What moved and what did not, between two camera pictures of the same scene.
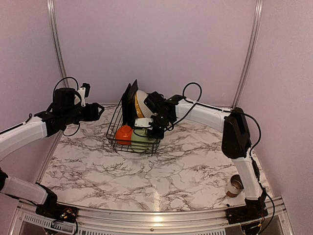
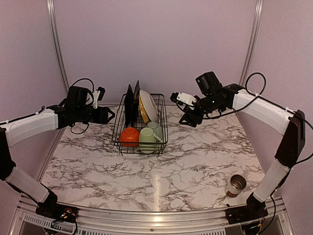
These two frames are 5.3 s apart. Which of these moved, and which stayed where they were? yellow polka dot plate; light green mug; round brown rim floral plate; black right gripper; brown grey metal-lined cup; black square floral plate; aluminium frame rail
Moved: light green mug; yellow polka dot plate; black right gripper; black square floral plate
Stayed: brown grey metal-lined cup; round brown rim floral plate; aluminium frame rail
